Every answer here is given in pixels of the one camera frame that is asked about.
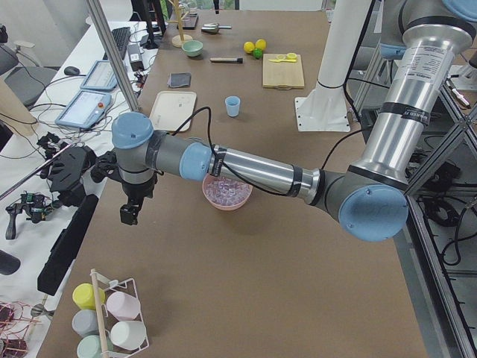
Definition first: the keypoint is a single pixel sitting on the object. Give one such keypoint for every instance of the blue teach pendant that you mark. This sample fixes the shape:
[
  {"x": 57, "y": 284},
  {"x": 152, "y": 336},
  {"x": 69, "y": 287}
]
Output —
[
  {"x": 100, "y": 77},
  {"x": 84, "y": 110}
]

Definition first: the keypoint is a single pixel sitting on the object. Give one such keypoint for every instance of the mint green bowl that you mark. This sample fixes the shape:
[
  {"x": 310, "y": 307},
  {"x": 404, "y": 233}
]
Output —
[{"x": 192, "y": 48}]

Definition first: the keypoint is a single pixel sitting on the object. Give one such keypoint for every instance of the pink bowl of ice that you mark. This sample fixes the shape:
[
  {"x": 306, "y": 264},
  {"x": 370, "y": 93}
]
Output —
[{"x": 225, "y": 193}]

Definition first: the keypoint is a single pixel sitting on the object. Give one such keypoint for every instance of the pink cup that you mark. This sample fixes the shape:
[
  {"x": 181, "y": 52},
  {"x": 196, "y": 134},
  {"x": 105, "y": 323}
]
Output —
[{"x": 123, "y": 306}]

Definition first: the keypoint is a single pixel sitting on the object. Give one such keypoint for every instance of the lemon slice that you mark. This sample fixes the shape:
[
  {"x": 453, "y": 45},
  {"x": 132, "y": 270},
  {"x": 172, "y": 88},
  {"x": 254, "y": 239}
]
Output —
[{"x": 291, "y": 56}]

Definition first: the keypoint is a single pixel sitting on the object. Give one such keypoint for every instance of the yellow plastic knife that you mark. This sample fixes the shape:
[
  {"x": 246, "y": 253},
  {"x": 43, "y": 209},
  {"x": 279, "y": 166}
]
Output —
[{"x": 282, "y": 60}]

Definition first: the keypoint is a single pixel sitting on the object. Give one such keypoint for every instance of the yellow cup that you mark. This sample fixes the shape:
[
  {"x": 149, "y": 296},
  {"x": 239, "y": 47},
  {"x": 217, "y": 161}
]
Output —
[{"x": 83, "y": 296}]

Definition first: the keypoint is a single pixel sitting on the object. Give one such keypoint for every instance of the black long bar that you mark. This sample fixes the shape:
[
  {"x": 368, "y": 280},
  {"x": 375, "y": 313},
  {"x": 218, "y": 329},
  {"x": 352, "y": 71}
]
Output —
[{"x": 66, "y": 247}]

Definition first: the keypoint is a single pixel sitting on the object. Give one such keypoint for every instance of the copper wire bottle rack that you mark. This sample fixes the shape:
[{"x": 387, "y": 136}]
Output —
[{"x": 16, "y": 322}]

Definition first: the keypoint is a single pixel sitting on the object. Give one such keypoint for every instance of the wooden cup tree stand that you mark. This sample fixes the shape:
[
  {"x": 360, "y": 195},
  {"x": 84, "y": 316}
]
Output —
[{"x": 181, "y": 11}]

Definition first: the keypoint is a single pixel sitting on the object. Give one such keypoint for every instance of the light blue plastic cup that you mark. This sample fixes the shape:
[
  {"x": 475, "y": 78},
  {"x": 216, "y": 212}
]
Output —
[{"x": 232, "y": 104}]

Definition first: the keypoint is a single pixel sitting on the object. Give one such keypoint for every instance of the steel jigger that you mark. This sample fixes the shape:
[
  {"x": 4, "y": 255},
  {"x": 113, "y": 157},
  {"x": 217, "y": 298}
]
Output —
[{"x": 39, "y": 310}]

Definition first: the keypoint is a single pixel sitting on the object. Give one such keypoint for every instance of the black keyboard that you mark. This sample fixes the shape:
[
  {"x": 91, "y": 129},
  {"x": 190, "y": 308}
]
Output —
[{"x": 121, "y": 37}]

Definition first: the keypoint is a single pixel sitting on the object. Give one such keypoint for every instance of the white cup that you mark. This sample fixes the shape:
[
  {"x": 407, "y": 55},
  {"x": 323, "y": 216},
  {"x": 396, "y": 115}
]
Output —
[{"x": 128, "y": 335}]

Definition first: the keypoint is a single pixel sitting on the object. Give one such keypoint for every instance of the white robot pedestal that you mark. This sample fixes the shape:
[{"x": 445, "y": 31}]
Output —
[{"x": 325, "y": 107}]

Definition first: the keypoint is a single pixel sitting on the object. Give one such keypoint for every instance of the white wire cup rack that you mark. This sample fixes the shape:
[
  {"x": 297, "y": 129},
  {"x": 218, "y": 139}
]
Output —
[{"x": 103, "y": 287}]

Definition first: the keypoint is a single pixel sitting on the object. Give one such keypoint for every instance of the black computer mouse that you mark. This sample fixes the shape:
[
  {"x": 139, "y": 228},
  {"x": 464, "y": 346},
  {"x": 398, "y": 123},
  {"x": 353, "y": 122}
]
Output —
[{"x": 72, "y": 71}]

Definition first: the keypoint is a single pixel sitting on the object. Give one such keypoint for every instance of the aluminium frame post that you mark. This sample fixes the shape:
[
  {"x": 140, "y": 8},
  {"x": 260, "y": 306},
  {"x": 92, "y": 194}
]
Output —
[{"x": 102, "y": 27}]

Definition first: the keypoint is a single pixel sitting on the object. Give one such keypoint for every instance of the yellow lemon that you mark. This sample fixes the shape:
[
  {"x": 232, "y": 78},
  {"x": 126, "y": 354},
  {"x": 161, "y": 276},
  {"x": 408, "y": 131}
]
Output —
[
  {"x": 249, "y": 47},
  {"x": 261, "y": 44}
]

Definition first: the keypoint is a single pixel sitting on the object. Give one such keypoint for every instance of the black monitor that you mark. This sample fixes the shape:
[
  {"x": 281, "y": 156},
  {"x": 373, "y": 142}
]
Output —
[{"x": 147, "y": 10}]

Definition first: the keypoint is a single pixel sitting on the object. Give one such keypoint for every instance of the green lime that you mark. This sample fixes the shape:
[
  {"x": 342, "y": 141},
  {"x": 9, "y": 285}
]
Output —
[{"x": 257, "y": 53}]

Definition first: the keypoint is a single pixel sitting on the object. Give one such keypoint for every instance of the black wooden glass tray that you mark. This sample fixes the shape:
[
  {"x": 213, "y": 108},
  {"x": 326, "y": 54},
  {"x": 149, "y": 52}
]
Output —
[{"x": 188, "y": 23}]

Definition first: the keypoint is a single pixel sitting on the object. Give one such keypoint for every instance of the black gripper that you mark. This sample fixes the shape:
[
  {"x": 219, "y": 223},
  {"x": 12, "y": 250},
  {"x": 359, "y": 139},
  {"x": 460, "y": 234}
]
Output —
[{"x": 136, "y": 191}]

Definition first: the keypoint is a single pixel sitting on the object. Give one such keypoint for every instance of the cream rabbit tray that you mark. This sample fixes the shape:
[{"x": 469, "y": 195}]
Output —
[{"x": 171, "y": 109}]

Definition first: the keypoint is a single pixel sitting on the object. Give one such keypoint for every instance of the grey cup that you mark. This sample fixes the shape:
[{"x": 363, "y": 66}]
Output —
[{"x": 85, "y": 323}]

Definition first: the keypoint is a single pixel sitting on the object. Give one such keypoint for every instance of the mint green cup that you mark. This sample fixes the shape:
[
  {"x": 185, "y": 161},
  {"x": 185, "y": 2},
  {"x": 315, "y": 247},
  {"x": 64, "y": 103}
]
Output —
[{"x": 89, "y": 347}]

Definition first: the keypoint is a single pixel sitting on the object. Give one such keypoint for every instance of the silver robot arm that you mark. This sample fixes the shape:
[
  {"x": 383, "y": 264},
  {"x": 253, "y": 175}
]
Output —
[{"x": 367, "y": 200}]

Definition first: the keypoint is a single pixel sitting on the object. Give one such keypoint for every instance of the steel ice scoop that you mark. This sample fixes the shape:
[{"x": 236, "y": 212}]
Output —
[{"x": 214, "y": 28}]

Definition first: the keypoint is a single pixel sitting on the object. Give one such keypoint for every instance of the wooden cutting board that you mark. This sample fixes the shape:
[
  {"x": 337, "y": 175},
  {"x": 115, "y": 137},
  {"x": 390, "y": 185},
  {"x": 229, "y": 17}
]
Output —
[{"x": 282, "y": 75}]

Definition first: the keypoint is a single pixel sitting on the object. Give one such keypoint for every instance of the grey folded cloth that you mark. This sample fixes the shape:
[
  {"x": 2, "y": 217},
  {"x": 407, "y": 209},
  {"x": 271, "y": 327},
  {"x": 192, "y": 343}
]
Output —
[{"x": 179, "y": 80}]

